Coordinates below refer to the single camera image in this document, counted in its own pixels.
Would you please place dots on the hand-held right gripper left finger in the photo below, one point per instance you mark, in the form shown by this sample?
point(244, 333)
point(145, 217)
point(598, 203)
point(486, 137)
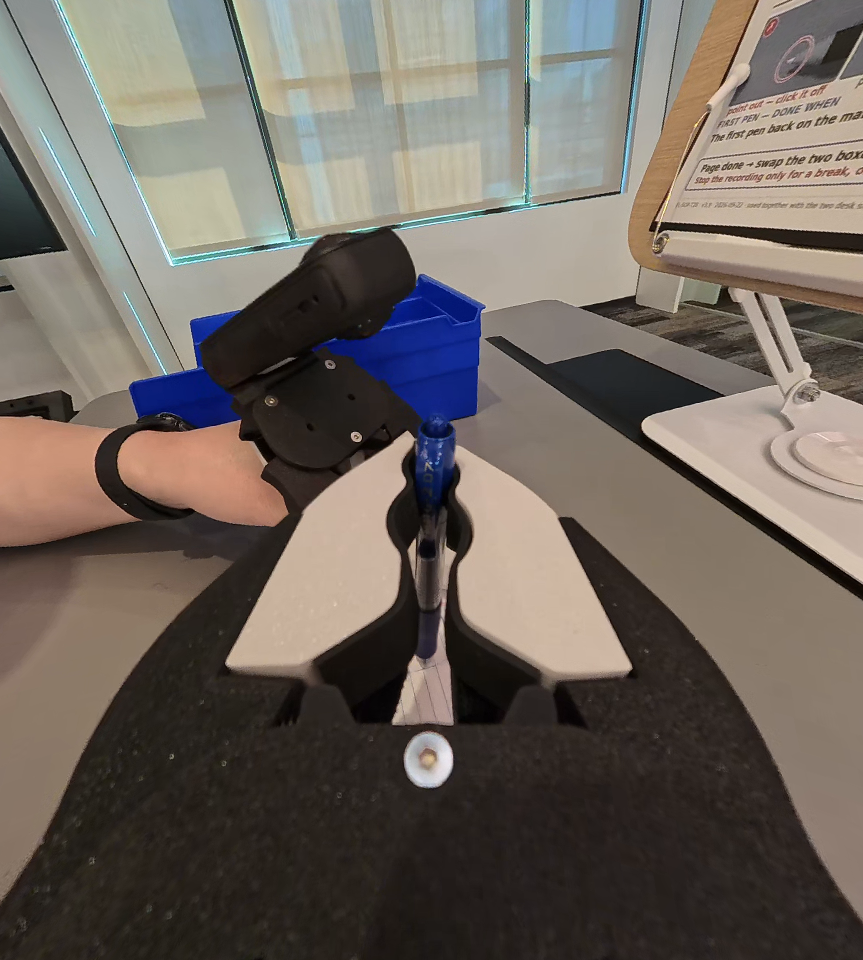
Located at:
point(319, 592)

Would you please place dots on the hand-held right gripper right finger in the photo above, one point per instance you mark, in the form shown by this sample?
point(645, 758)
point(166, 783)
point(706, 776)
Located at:
point(536, 592)

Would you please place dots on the blue ballpoint pen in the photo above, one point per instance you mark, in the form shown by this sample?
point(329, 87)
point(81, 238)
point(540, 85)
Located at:
point(431, 465)

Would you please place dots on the person's left forearm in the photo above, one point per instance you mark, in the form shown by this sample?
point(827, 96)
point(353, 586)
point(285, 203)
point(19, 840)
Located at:
point(26, 480)

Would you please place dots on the person's left hand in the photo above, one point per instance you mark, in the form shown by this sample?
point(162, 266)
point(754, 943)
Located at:
point(229, 480)

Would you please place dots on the blue storage bin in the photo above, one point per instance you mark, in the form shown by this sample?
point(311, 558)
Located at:
point(431, 360)

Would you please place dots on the black mat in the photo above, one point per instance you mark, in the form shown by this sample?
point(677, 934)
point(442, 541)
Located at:
point(626, 390)

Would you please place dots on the glass window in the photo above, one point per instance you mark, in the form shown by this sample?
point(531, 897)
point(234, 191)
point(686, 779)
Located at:
point(439, 112)

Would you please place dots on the black wristband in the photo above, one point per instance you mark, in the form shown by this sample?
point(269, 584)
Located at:
point(113, 487)

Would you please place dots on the black metal block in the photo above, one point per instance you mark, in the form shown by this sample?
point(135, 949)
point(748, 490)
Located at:
point(19, 405)

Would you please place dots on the printed instruction sheet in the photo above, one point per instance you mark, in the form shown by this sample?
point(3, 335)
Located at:
point(814, 150)

